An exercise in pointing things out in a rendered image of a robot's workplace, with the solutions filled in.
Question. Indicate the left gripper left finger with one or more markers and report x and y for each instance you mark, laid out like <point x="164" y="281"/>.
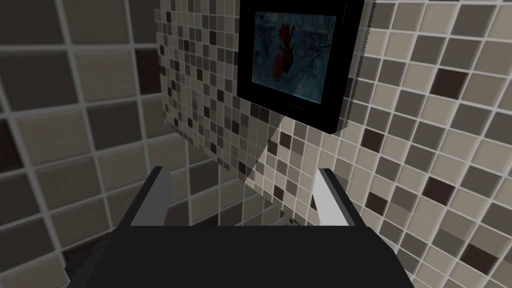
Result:
<point x="151" y="200"/>

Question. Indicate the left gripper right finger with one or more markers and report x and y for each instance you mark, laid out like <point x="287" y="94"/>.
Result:
<point x="334" y="202"/>

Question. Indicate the black framed picture red bird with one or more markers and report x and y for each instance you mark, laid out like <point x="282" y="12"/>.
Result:
<point x="294" y="56"/>

